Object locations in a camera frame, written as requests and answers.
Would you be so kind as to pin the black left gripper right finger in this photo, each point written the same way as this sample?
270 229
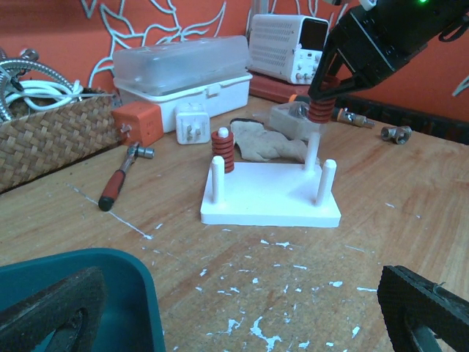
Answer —
418 313

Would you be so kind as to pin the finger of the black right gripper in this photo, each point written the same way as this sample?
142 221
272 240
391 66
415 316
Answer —
358 81
333 57

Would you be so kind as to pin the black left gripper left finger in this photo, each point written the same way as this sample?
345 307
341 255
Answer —
68 311

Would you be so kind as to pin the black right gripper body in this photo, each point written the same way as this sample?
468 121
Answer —
387 36

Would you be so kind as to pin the red spring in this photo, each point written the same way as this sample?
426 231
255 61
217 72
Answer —
223 146
320 111

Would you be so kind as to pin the beige work glove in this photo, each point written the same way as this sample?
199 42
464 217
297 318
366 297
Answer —
258 144

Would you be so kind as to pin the orange black ratchet screwdriver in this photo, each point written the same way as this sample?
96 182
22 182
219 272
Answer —
339 114

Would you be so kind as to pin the white bench power supply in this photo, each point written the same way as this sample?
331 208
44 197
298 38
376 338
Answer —
287 47

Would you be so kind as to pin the teal plastic tray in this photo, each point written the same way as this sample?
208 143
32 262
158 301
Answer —
131 318

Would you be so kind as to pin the brass pipe fitting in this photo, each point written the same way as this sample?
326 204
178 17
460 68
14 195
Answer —
398 135

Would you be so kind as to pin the red plastic tool case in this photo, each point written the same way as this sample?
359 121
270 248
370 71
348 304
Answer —
274 89

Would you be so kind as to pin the white plastic storage box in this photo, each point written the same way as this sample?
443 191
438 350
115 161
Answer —
211 71

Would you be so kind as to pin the white cube power socket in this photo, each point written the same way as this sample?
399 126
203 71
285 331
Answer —
192 124

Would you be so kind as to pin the woven wicker basket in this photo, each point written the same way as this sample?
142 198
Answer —
37 143

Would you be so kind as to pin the orange cube adapter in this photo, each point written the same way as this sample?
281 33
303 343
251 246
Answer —
138 121

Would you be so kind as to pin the white peg base plate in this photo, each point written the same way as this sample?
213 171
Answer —
267 194

